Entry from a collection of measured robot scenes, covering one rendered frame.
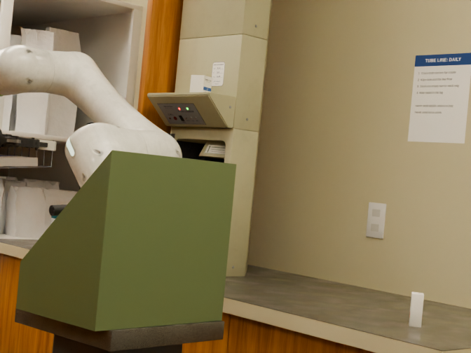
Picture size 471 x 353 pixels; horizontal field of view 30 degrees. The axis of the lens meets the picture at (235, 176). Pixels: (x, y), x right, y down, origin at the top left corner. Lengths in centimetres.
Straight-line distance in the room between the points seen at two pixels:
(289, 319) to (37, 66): 88
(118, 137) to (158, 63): 110
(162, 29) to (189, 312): 143
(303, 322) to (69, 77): 86
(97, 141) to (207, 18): 109
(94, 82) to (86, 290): 73
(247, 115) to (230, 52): 21
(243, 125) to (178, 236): 105
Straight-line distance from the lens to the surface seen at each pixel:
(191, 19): 302
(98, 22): 428
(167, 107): 292
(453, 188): 274
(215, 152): 287
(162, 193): 177
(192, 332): 187
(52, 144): 283
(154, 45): 305
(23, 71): 226
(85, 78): 230
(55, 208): 182
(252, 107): 283
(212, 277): 190
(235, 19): 285
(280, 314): 218
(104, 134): 197
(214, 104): 273
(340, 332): 205
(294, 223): 316
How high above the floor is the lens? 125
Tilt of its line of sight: level
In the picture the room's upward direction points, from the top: 5 degrees clockwise
